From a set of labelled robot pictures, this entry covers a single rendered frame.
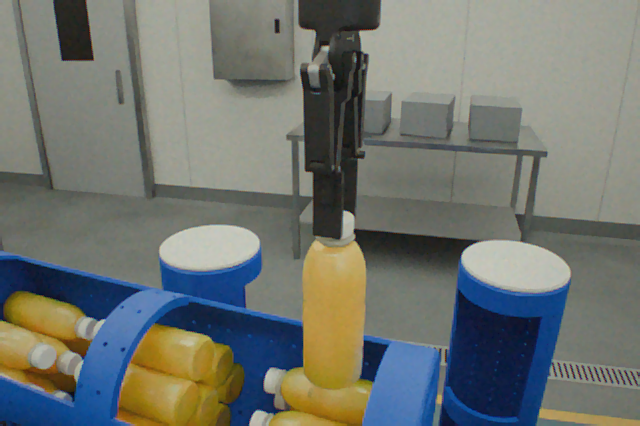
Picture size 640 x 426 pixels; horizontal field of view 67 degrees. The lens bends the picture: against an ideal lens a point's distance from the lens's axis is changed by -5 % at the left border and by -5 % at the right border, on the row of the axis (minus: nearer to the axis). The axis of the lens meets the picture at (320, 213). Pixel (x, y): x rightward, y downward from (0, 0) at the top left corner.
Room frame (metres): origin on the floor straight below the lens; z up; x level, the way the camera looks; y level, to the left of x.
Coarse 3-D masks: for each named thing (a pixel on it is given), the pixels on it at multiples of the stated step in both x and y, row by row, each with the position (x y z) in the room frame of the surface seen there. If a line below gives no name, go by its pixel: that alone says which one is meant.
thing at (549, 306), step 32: (480, 288) 1.07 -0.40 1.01; (480, 320) 1.29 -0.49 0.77; (512, 320) 1.27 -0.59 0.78; (544, 320) 1.02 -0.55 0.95; (448, 352) 1.18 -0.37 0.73; (480, 352) 1.29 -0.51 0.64; (512, 352) 1.26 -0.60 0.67; (544, 352) 1.03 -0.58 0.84; (448, 384) 1.24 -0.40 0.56; (480, 384) 1.29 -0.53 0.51; (512, 384) 1.25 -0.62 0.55; (544, 384) 1.06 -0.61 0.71; (448, 416) 1.26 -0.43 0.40; (480, 416) 1.04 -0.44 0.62; (512, 416) 1.23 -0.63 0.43
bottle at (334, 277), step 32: (320, 256) 0.46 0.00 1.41; (352, 256) 0.47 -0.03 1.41; (320, 288) 0.45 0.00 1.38; (352, 288) 0.46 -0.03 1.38; (320, 320) 0.45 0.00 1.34; (352, 320) 0.46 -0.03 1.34; (320, 352) 0.45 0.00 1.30; (352, 352) 0.46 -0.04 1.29; (320, 384) 0.45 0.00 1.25; (352, 384) 0.46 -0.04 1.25
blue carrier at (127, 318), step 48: (0, 288) 0.85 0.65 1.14; (48, 288) 0.91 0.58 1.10; (96, 288) 0.84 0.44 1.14; (144, 288) 0.74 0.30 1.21; (96, 336) 0.59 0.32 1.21; (240, 336) 0.74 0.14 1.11; (288, 336) 0.70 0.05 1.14; (0, 384) 0.58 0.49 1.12; (96, 384) 0.54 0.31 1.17; (384, 384) 0.48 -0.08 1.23; (432, 384) 0.54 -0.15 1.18
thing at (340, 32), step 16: (304, 0) 0.46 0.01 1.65; (320, 0) 0.45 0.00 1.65; (336, 0) 0.45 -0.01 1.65; (352, 0) 0.45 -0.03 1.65; (368, 0) 0.46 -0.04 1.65; (304, 16) 0.46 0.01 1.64; (320, 16) 0.45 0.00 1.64; (336, 16) 0.45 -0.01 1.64; (352, 16) 0.45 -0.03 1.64; (368, 16) 0.46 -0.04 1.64; (320, 32) 0.45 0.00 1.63; (336, 32) 0.45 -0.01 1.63; (352, 32) 0.49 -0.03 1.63; (336, 48) 0.45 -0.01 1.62; (352, 48) 0.49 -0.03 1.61; (336, 64) 0.45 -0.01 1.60; (336, 80) 0.46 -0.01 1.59; (352, 80) 0.49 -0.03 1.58
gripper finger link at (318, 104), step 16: (304, 64) 0.43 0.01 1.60; (320, 64) 0.42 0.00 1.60; (304, 80) 0.43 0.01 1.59; (320, 80) 0.42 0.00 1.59; (304, 96) 0.43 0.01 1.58; (320, 96) 0.43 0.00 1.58; (304, 112) 0.43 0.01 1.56; (320, 112) 0.43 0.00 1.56; (304, 128) 0.44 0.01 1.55; (320, 128) 0.43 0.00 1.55; (304, 144) 0.44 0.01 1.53; (320, 144) 0.43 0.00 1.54; (304, 160) 0.44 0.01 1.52; (320, 160) 0.43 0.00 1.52
